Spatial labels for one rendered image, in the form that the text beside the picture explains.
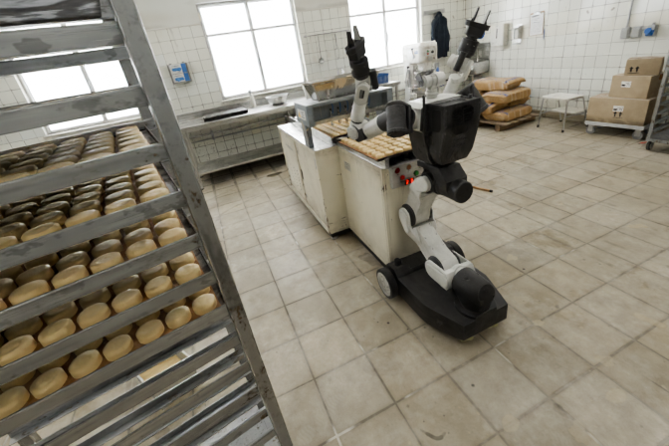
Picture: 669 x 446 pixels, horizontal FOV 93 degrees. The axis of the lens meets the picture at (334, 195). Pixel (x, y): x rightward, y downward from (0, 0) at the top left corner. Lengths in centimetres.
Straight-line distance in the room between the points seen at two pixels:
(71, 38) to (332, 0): 540
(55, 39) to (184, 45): 477
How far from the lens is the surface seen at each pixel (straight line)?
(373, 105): 270
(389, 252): 220
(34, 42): 61
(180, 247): 67
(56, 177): 62
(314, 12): 573
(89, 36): 61
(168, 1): 541
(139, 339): 81
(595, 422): 191
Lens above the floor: 152
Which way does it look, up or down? 25 degrees down
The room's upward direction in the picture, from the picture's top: 9 degrees counter-clockwise
